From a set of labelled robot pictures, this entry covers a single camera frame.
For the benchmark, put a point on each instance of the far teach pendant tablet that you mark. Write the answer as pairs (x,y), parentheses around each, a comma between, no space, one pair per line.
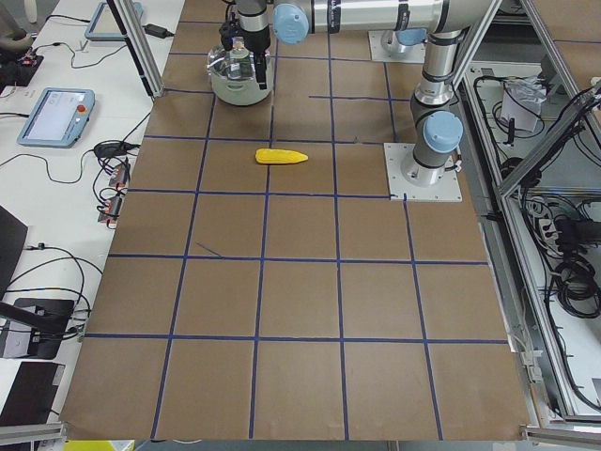
(103,26)

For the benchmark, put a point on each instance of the yellow corn cob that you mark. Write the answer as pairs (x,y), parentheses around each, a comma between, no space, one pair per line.
(279,156)

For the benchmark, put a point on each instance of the glass pot lid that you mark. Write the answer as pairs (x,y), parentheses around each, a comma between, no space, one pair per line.
(236,64)

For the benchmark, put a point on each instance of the aluminium frame post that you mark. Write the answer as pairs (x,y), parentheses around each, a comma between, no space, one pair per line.
(132,31)

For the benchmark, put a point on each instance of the black power adapter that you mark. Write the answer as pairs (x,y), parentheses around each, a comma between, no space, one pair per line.
(158,31)

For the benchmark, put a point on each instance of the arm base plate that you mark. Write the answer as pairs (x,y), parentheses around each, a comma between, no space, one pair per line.
(409,181)
(406,46)

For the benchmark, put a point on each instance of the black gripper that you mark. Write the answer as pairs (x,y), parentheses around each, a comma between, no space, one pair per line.
(256,42)

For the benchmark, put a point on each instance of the near teach pendant tablet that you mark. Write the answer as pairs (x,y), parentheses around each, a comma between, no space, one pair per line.
(58,118)

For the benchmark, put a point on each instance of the teach pendant tablet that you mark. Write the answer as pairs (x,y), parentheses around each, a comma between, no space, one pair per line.
(58,118)
(103,26)

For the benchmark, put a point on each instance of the brown paper table mat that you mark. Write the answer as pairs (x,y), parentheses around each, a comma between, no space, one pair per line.
(258,301)

